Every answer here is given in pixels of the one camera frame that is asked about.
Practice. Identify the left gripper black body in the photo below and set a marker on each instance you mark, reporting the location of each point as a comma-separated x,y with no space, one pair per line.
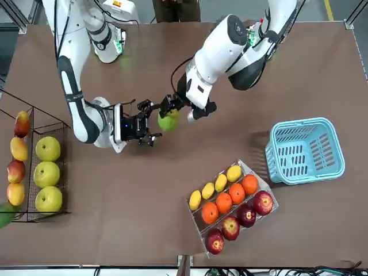
182,87

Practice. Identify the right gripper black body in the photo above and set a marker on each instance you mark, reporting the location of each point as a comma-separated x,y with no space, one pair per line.
130,128

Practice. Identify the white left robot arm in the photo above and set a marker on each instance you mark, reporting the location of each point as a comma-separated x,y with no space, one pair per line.
221,43

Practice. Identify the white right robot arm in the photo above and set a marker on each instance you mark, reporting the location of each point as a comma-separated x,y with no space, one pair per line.
77,28

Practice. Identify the yellow-green apple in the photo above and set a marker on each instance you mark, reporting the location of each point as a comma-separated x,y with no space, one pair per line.
48,199
46,174
48,148

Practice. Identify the clear acrylic tiered fruit shelf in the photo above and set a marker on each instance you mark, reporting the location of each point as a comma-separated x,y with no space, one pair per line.
202,230

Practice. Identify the red apple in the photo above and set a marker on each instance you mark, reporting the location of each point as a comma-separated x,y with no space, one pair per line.
230,227
214,241
246,215
262,202

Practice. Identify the light blue plastic basket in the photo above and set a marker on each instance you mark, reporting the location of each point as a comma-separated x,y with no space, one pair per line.
306,149

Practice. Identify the person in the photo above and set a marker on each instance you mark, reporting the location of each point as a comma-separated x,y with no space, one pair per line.
175,11

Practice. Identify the yellow lemon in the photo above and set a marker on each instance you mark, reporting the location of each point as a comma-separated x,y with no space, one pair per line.
195,200
207,190
233,173
220,183

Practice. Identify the orange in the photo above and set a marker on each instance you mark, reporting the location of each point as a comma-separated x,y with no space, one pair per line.
224,202
210,212
237,193
249,184

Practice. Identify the yellow orange mango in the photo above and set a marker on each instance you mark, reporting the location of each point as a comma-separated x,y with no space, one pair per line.
19,148
15,194

